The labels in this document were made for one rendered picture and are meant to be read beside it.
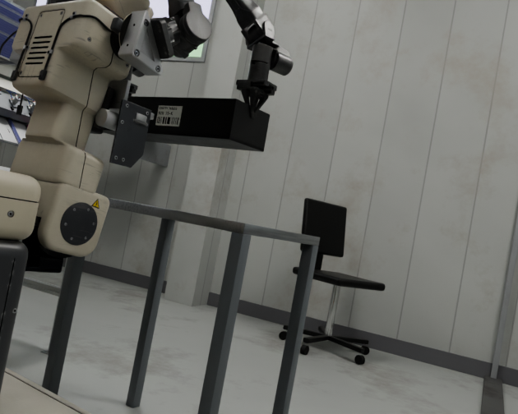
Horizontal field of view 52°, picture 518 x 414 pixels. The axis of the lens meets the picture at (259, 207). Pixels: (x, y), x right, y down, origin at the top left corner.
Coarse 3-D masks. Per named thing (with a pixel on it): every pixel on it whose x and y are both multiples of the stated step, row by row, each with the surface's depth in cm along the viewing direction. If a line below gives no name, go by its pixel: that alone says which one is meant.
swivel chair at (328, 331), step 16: (304, 208) 400; (320, 208) 407; (336, 208) 418; (304, 224) 397; (320, 224) 406; (336, 224) 417; (320, 240) 405; (336, 240) 416; (320, 256) 410; (336, 256) 418; (320, 272) 382; (336, 272) 420; (336, 288) 388; (368, 288) 376; (384, 288) 386; (336, 304) 389; (320, 336) 378; (336, 336) 391; (304, 352) 360; (368, 352) 400
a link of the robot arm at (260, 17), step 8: (232, 0) 147; (240, 0) 147; (248, 0) 148; (232, 8) 149; (240, 8) 148; (248, 8) 147; (256, 8) 148; (240, 16) 149; (248, 16) 148; (256, 16) 148; (264, 16) 150; (240, 24) 150; (248, 24) 149; (256, 24) 148; (248, 32) 151; (256, 32) 149; (248, 40) 152
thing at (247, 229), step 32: (160, 224) 215; (224, 224) 146; (160, 256) 213; (64, 288) 179; (160, 288) 214; (224, 288) 143; (64, 320) 178; (224, 320) 142; (64, 352) 180; (224, 352) 142; (288, 352) 176; (288, 384) 175
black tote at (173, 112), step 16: (128, 96) 166; (160, 112) 157; (176, 112) 154; (192, 112) 150; (208, 112) 147; (224, 112) 144; (240, 112) 145; (160, 128) 157; (176, 128) 153; (192, 128) 150; (208, 128) 147; (224, 128) 143; (240, 128) 146; (256, 128) 152; (192, 144) 168; (208, 144) 161; (224, 144) 154; (240, 144) 148; (256, 144) 153
